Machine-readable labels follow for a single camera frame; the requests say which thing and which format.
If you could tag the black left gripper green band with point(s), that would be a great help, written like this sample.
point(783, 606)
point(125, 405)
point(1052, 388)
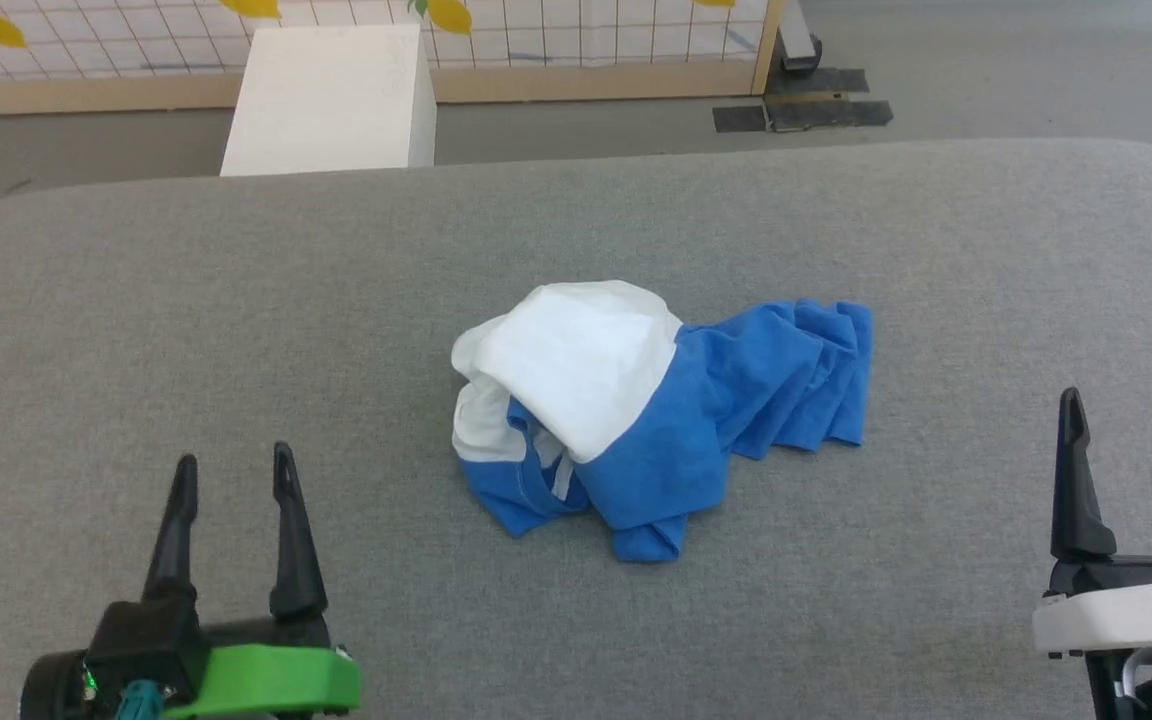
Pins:
point(256, 675)

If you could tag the black right gripper white band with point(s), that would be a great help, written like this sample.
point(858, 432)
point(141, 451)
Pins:
point(1126, 615)

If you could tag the blue and white long-sleeve shirt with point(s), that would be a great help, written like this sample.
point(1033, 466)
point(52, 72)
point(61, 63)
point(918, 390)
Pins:
point(656, 470)

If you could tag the grey fabric work surface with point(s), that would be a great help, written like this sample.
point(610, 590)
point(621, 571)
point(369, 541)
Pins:
point(236, 350)

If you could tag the white rectangular box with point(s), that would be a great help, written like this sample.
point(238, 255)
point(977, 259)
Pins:
point(326, 100)

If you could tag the large black floor mat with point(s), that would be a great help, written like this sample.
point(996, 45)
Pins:
point(826, 105)

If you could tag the small black floor mat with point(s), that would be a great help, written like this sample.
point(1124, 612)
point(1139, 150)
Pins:
point(741, 119)

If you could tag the lemon print grid partition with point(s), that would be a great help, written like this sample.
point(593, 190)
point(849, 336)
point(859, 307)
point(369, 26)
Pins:
point(586, 40)

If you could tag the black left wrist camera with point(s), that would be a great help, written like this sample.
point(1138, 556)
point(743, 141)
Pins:
point(56, 690)

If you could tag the grey metal frame leg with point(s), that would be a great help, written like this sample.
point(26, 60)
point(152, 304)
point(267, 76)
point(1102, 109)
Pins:
point(796, 40)

